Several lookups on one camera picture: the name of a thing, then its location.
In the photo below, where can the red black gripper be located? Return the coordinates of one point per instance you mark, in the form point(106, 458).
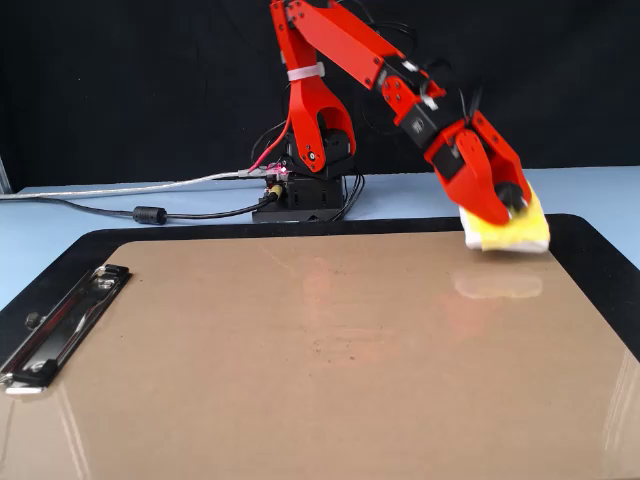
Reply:
point(447, 160)

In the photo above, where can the yellow white sponge with knob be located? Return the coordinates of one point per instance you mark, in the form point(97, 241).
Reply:
point(520, 235)

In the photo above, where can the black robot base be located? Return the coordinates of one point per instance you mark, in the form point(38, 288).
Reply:
point(310, 197)

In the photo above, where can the black rubber mat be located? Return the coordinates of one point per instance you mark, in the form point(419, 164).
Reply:
point(590, 240)

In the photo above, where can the controller board with pink LED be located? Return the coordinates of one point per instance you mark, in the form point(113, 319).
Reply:
point(278, 172)

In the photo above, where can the brown glossy clipboard board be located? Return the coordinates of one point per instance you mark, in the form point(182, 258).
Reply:
point(320, 400)

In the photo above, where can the black backdrop cloth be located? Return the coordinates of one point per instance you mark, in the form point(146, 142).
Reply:
point(100, 75)

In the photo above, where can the black metal clipboard clip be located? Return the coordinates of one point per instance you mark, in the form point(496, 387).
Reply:
point(60, 332)

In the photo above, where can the grey metal frame post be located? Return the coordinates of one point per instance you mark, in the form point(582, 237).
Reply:
point(4, 175)

